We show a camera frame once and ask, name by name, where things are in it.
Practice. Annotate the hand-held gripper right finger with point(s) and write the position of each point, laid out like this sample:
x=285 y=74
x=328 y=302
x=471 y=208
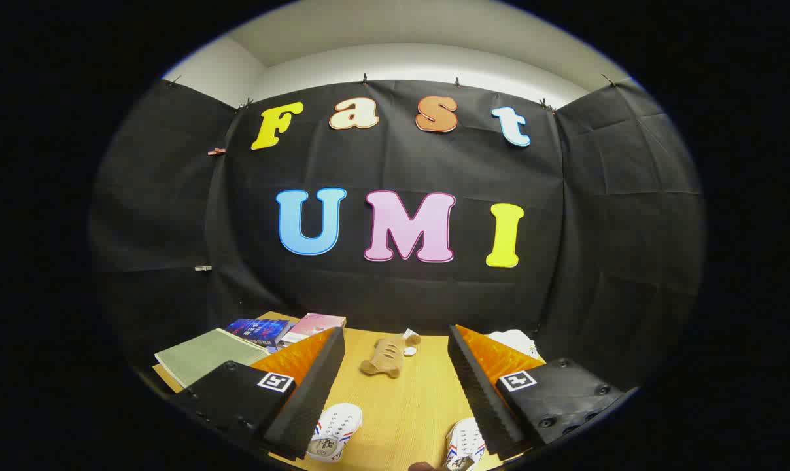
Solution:
x=477 y=392

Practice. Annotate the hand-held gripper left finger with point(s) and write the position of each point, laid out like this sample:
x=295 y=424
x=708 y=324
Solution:
x=316 y=399

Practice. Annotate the white striped canvas shoe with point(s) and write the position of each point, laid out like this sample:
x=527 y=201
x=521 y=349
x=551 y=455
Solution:
x=467 y=441
x=336 y=425

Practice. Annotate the pale green storage box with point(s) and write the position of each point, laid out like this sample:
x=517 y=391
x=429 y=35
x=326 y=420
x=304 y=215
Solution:
x=205 y=353

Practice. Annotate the white plush toy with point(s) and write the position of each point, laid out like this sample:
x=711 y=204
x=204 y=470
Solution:
x=516 y=340

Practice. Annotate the pink cover book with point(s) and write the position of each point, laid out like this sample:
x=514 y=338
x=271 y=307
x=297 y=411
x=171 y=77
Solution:
x=316 y=322

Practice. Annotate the brown plush toy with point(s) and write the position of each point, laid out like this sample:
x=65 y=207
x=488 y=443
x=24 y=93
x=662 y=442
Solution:
x=385 y=356

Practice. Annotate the blue cover book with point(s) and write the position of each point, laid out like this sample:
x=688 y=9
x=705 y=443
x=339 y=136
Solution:
x=257 y=329

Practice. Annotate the black backdrop cloth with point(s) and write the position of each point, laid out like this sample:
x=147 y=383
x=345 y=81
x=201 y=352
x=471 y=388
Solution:
x=395 y=163

